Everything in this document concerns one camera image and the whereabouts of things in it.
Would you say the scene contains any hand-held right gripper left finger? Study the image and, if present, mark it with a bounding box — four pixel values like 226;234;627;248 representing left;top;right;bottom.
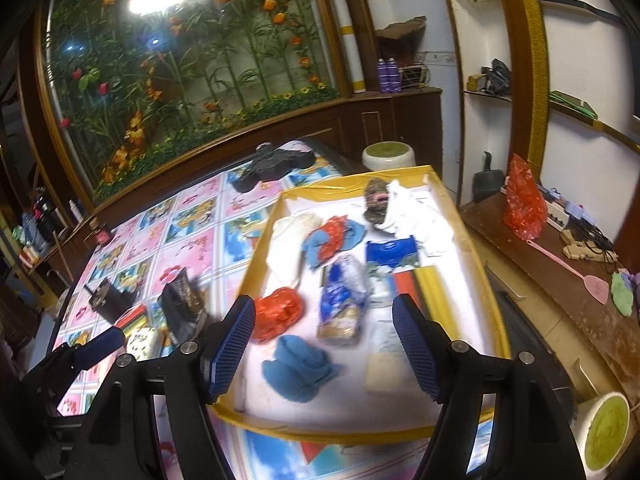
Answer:
62;294;258;480

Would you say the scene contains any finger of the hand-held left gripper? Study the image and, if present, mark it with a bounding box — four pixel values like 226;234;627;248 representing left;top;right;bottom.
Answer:
47;327;127;376

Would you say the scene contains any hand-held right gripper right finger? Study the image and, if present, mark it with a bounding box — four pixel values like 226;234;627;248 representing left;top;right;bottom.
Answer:
391;292;588;480

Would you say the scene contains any clear plastic packet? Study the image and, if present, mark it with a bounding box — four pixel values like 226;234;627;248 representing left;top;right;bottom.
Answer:
364;320;416;393

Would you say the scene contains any stack of coloured sponges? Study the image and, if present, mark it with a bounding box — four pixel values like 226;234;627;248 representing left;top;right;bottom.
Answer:
117;305;151;336

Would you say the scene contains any printed tissue packet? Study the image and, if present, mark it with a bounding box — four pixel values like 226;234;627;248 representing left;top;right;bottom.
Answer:
125;325;163;361

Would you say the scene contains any red mesh plastic bag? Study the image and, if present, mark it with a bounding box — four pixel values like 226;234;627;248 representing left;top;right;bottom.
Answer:
252;286;307;343

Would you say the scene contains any black packet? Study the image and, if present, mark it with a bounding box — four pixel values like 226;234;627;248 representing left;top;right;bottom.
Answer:
157;267;211;346

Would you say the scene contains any clear blue plastic bag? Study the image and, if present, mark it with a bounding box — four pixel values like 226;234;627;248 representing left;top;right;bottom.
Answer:
316;252;373;346

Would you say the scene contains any blue packet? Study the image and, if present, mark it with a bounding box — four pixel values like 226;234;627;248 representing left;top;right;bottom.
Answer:
365;237;421;306

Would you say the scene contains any white cloth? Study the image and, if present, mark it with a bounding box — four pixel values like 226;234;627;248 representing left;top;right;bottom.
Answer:
385;179;453;258

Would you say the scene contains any beige cloth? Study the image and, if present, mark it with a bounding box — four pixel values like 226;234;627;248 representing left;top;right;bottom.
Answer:
267;212;326;286

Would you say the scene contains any red and blue cloth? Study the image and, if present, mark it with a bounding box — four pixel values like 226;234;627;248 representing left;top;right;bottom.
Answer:
302;215;368;271

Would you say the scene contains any dark scrubber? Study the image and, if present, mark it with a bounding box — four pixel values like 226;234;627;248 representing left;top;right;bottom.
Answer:
362;177;393;233

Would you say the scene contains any yellow rimmed box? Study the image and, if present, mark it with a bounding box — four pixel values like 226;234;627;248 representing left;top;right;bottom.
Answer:
207;164;511;445

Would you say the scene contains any black pot with rod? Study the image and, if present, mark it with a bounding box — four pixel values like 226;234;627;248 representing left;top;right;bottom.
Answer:
82;280;136;321

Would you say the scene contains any thin wooden stick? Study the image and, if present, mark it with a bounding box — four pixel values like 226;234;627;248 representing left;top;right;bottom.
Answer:
52;232;71;281

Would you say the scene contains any black thermos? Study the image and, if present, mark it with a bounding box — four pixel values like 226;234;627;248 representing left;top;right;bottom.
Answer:
32;200;61;241

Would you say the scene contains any printed fruit tablecloth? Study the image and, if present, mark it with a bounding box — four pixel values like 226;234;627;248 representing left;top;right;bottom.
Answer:
55;140;506;480

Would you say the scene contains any wooden side counter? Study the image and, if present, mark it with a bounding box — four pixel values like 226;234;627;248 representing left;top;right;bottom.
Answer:
460;190;640;411

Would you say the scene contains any black dustpan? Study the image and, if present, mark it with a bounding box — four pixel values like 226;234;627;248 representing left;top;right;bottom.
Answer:
472;151;505;203

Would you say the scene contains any beige plug adapter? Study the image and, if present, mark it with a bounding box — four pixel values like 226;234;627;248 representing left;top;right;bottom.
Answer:
560;230;618;263

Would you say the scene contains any pink fly swatter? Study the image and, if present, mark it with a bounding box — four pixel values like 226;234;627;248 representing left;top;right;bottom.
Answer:
525;240;610;305

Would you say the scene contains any black device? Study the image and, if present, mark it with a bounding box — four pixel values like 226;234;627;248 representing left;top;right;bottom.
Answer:
232;142;317;193

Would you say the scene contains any white power strip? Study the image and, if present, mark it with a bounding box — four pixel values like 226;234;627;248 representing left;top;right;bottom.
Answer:
537;185;586;228

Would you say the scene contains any ceramic stool with green top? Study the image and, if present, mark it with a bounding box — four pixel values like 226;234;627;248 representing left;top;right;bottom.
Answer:
361;142;417;173
570;391;632;473

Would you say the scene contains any purple and green item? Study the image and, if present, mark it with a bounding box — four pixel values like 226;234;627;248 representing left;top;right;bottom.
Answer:
611;267;640;318

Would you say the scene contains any black tangled item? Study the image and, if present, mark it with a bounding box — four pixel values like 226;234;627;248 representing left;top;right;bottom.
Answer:
480;57;513;96

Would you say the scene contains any flat green item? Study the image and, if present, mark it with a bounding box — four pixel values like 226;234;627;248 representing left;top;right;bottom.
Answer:
547;90;598;118

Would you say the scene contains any white roll with yellow bands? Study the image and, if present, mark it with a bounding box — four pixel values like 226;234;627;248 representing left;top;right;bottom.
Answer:
327;0;368;95

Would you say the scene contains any flower wall mural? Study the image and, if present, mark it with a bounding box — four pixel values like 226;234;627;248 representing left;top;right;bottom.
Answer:
32;0;351;201

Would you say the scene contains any gold trimmed wall shelf unit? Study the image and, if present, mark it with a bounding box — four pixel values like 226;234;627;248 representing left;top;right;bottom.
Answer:
440;0;640;201

